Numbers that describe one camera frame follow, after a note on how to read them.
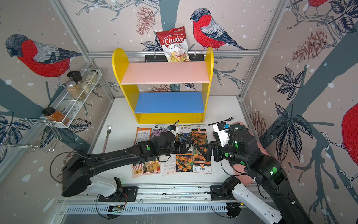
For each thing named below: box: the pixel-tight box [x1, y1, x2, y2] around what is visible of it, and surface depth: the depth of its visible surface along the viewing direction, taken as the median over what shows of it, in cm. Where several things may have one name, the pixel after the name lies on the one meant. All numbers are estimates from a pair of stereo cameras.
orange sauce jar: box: [41, 106, 71, 126], surface depth 63 cm
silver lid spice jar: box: [65, 80, 86, 101], surface depth 74 cm
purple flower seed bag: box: [150, 124, 169, 139], surface depth 102 cm
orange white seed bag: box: [134, 126, 152, 145], surface depth 100 cm
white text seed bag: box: [160, 153, 177, 177], surface depth 83 cm
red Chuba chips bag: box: [156, 25, 192, 63], surface depth 85 cm
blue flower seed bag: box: [178, 123, 193, 144], surface depth 100 cm
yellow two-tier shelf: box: [111, 47, 214, 124], surface depth 85 cm
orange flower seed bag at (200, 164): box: [192, 146, 213, 174], surface depth 85 cm
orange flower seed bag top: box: [191, 123, 208, 147], surface depth 100 cm
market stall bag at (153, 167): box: [142, 155, 162, 175], surface depth 83 cm
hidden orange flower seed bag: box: [175, 153, 194, 173], surface depth 86 cm
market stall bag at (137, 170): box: [131, 163, 144, 179], surface depth 83 cm
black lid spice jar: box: [67, 70, 90, 94], surface depth 76 cm
